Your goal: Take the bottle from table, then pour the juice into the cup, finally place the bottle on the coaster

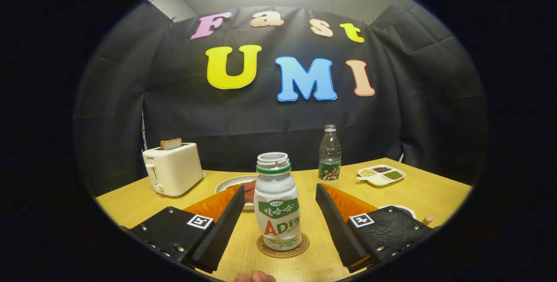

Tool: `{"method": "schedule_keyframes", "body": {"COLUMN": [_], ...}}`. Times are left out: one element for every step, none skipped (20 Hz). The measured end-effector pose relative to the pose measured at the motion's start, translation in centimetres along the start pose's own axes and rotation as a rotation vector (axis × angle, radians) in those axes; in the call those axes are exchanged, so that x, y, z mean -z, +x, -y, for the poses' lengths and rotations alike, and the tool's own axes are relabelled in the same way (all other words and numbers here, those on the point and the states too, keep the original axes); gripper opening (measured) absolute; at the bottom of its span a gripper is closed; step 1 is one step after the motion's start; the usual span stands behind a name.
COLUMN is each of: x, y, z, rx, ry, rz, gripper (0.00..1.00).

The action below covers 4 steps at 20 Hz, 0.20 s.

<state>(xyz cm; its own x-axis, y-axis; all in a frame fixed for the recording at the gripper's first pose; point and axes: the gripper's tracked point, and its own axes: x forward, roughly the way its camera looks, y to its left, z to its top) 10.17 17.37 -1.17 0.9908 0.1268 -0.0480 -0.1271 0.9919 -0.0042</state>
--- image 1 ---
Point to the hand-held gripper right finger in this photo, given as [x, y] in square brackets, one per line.
[339, 234]

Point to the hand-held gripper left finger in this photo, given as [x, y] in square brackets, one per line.
[217, 238]

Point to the round cork coaster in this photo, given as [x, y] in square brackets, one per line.
[283, 253]

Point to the white juice bottle green label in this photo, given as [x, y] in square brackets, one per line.
[276, 186]

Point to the clear plastic water bottle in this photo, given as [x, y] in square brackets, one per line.
[330, 151]

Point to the wooden table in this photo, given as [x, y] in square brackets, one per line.
[243, 256]

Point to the red sausage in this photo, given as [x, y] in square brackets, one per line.
[250, 197]
[250, 185]

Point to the white round plate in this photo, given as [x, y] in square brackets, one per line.
[226, 184]

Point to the white divided dish with beans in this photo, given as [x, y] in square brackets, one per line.
[378, 179]

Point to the cream toaster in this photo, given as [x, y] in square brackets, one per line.
[174, 171]

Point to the toast slice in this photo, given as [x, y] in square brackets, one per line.
[170, 144]

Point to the black backdrop cloth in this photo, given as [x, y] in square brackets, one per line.
[261, 129]

